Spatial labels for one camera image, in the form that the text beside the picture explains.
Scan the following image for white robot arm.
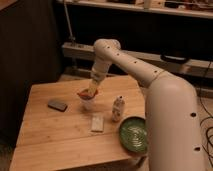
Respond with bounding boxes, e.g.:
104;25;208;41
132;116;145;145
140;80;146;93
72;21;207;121
89;39;206;171

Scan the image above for white ceramic cup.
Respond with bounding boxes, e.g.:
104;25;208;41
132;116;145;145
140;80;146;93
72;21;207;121
81;98;95;111

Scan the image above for white patterned ceramic bottle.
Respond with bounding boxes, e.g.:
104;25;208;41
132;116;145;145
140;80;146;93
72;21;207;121
112;96;125;122

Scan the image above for green ceramic plate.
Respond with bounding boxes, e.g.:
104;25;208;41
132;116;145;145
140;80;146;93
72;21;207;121
119;116;147;153

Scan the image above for white rectangular sponge block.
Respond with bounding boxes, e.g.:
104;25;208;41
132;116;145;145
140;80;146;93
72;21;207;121
91;115;104;132

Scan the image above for metal vertical pole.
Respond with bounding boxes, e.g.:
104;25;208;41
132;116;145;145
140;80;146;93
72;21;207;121
63;0;76;45

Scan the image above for grey rectangular block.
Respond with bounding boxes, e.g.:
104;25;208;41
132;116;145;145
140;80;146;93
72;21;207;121
47;99;68;112

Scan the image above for wooden table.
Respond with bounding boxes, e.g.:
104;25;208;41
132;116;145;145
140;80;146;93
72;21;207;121
9;76;144;171

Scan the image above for upper wooden shelf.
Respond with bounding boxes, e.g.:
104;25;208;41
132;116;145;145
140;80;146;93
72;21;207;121
56;0;213;20

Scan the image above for long grey metal case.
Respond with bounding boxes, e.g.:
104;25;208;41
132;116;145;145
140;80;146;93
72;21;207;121
62;42;213;79

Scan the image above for black case handle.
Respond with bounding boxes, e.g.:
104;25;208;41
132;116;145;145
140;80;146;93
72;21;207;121
160;54;190;64

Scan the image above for black cables on floor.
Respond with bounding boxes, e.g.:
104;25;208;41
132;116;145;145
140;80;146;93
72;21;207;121
198;59;213;168

